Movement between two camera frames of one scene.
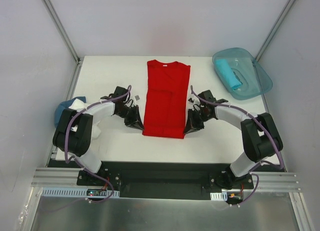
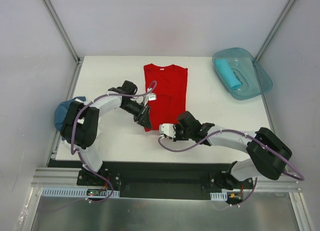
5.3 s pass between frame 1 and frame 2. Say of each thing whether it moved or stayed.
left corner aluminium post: stayed
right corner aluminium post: stayed
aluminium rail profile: stayed
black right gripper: moved
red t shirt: moved
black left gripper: moved
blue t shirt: stayed
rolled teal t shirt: stayed
